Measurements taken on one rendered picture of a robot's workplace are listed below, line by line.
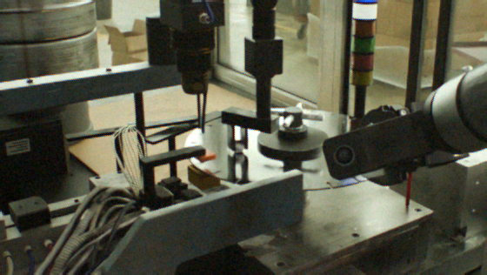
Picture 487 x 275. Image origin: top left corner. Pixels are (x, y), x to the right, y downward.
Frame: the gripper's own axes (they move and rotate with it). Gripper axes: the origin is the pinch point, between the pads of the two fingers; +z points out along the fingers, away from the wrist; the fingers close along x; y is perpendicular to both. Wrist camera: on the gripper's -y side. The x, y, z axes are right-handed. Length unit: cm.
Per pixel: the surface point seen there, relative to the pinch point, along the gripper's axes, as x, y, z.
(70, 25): 47, -24, 62
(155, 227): -3.7, -26.6, -4.5
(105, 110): 38, -15, 100
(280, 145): 5.9, -2.9, 14.6
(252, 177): 1.4, -10.0, 9.7
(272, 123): 8.3, -5.7, 9.0
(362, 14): 29.3, 22.6, 23.3
